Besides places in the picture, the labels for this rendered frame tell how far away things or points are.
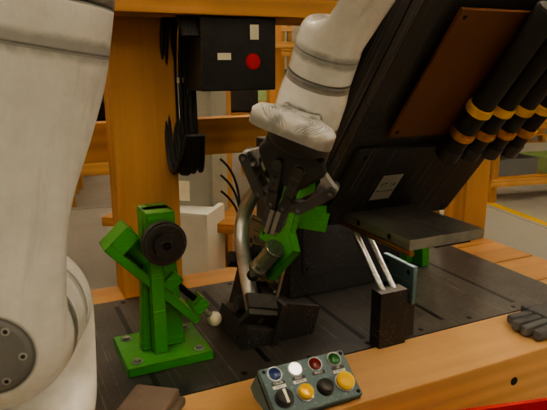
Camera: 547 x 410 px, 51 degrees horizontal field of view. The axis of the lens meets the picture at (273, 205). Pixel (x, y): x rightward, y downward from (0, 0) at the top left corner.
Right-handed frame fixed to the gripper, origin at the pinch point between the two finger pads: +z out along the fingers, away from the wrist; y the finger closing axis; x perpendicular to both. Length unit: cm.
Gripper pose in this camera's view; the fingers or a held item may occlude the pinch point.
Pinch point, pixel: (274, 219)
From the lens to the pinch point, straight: 71.5
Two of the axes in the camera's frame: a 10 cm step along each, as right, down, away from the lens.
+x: -3.3, 4.3, -8.4
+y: -9.1, -3.8, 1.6
